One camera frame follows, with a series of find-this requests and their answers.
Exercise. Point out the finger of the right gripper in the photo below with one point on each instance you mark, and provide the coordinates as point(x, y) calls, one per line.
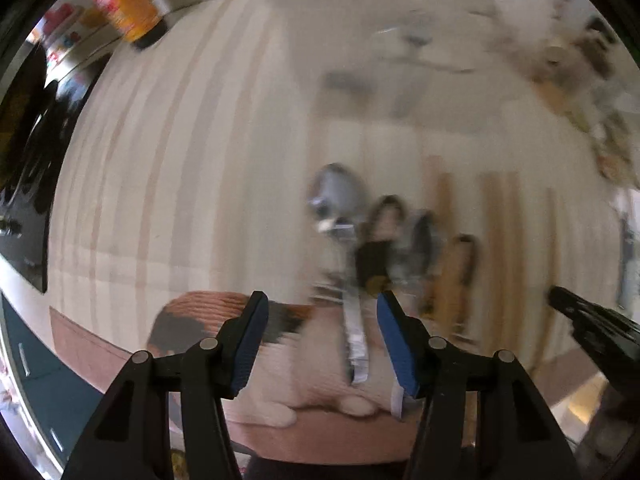
point(610, 339)

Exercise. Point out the colourful sticker backsplash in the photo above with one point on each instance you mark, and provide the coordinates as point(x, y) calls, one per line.
point(64, 26)

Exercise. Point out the striped cat table mat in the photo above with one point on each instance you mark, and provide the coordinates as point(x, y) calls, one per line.
point(184, 190)

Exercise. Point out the clutter of bags and jars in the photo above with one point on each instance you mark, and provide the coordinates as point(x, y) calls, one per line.
point(584, 72)

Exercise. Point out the teal cabinet drawers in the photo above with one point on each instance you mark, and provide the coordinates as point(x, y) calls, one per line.
point(59, 401)

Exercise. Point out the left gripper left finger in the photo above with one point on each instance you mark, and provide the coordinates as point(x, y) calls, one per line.
point(127, 437)

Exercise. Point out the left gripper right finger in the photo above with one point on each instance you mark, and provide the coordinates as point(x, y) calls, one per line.
point(483, 417)

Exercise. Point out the brown sauce bottle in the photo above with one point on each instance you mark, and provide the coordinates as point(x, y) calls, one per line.
point(138, 21)

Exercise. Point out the black gas stove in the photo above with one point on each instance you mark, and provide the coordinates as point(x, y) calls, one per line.
point(26, 203)

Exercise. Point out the steel spoon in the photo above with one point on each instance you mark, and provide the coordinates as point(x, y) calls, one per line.
point(337, 201)
point(413, 255)

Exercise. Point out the clear plastic organizer bin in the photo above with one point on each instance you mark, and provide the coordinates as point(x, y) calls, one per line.
point(432, 61)

